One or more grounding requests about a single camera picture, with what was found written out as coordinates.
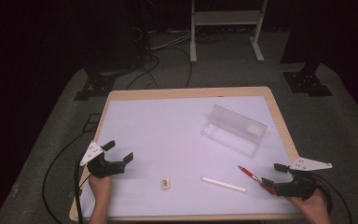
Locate clear plastic pencil case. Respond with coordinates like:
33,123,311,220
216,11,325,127
200,104,269,159

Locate person's right hand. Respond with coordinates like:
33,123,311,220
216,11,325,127
288,189,332,224

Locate black stand base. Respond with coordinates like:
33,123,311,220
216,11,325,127
74,69,119,102
282,62,334,97

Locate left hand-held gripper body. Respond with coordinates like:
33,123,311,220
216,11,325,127
79,141,127,179

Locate black floor cable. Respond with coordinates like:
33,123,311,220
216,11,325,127
125,46,194,91

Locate white metal stand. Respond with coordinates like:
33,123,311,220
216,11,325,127
189,0,269,64

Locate white table mat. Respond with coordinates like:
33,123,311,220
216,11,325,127
79,95,302,218

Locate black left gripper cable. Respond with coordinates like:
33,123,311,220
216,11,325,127
41,130,91,224

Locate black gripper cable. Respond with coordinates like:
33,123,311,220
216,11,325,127
41,130,91,224
313,172,354,224

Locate person's left hand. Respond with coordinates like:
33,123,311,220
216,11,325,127
88,175,114,205

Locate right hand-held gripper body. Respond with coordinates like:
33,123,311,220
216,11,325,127
273,157,334,201

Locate wooden table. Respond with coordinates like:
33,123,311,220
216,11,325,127
69,86,309,222

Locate red pen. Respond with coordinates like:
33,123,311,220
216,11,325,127
238,164,278,196

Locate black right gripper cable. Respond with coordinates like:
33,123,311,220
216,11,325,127
313,172,354,224

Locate white pen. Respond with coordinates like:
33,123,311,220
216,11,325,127
200,176,248,193

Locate white floor cables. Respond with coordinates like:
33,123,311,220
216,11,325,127
148,30,194,52

